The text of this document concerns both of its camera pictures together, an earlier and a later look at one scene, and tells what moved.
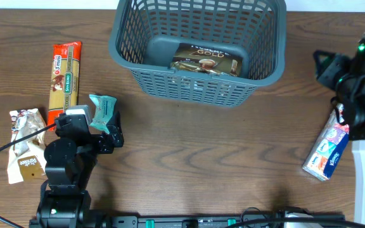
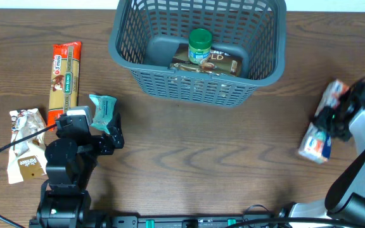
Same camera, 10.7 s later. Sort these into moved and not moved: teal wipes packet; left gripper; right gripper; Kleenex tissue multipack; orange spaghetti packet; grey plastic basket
Moved: right gripper; Kleenex tissue multipack
Not moved: grey plastic basket; orange spaghetti packet; teal wipes packet; left gripper
